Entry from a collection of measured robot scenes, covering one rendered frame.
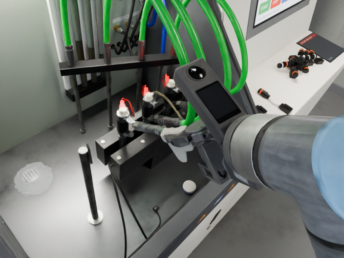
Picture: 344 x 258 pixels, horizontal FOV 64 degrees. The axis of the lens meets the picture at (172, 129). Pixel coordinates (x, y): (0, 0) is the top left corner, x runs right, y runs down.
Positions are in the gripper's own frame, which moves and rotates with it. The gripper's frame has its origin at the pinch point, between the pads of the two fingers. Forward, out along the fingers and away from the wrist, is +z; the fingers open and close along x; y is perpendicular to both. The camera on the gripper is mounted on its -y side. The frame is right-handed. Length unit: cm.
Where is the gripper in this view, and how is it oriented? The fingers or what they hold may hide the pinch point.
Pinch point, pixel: (181, 120)
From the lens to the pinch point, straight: 49.1
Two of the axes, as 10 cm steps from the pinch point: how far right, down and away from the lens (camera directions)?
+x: 8.3, -4.8, 2.7
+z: -3.4, -0.8, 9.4
